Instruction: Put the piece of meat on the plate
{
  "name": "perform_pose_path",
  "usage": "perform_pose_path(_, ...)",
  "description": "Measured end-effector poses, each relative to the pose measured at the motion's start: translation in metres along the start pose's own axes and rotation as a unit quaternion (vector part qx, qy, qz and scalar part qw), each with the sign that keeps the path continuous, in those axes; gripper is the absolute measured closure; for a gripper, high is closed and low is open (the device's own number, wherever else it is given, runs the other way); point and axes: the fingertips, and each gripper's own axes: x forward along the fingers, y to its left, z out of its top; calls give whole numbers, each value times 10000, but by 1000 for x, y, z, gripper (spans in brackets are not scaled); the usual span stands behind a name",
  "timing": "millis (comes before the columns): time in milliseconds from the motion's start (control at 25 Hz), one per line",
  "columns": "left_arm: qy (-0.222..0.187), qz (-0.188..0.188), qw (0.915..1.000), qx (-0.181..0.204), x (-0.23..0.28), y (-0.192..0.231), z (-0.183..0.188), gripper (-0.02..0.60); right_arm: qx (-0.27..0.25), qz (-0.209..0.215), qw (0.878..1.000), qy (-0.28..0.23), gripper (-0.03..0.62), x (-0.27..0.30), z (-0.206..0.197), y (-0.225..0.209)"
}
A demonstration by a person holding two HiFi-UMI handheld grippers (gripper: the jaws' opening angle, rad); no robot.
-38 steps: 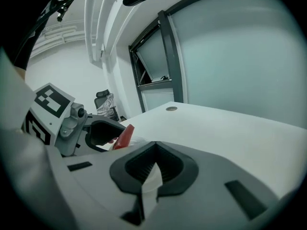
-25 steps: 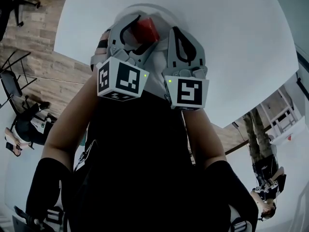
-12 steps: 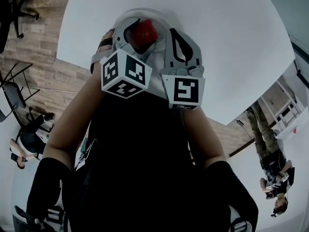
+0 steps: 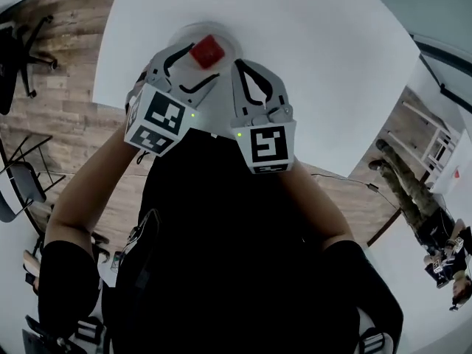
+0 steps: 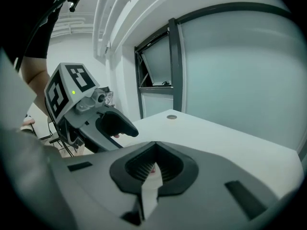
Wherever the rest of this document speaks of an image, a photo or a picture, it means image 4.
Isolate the person's left forearm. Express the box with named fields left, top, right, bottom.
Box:
left=44, top=126, right=153, bottom=252

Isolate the red rectangular block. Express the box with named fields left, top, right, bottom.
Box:
left=190, top=34, right=226, bottom=69

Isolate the person's right forearm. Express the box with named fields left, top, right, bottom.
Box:
left=282, top=159, right=352, bottom=253

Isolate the white metal stool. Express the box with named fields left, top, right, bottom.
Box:
left=386, top=99, right=462, bottom=184

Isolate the white striped strap pad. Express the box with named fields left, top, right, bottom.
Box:
left=74, top=316, right=108, bottom=354
left=358, top=325, right=394, bottom=354

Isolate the thin black floor cable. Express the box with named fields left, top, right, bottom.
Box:
left=309, top=173, right=401, bottom=210

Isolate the white round plate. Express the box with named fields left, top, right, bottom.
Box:
left=167, top=21, right=245, bottom=77

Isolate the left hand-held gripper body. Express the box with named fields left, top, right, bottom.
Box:
left=123, top=54, right=202, bottom=158

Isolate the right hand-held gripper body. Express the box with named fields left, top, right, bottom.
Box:
left=229, top=103, right=298, bottom=176

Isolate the person's black clothing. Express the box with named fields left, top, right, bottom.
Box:
left=36, top=126, right=405, bottom=354

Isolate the black folding chair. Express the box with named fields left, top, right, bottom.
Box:
left=0, top=134, right=67, bottom=224

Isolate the black window frame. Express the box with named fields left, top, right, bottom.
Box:
left=408, top=31, right=472, bottom=111

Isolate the black office chair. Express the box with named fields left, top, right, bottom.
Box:
left=0, top=14, right=59, bottom=116

